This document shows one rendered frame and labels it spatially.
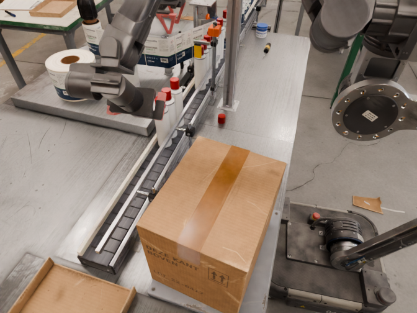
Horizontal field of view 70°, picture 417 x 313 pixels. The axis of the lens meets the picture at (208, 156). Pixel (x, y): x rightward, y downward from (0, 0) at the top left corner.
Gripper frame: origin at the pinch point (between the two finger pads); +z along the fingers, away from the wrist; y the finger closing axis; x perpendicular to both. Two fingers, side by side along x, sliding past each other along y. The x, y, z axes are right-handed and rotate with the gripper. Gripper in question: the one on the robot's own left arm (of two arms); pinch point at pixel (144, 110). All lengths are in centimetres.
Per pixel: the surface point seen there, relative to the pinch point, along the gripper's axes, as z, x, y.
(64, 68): 36, -21, 51
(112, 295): 3.8, 49.0, 2.0
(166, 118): 23.3, -3.1, 0.8
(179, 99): 30.6, -12.4, -0.4
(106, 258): 4.9, 40.3, 5.9
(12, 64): 142, -57, 173
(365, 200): 142, 13, -111
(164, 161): 28.9, 11.0, 1.1
